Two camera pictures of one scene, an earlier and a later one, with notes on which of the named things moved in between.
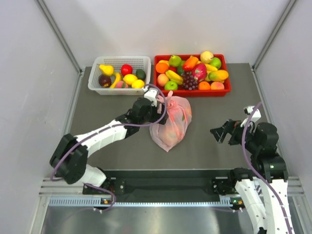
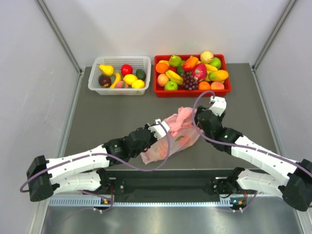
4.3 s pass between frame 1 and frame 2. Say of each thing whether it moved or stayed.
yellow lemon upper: stayed
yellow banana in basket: stayed
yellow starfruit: stayed
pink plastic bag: moved
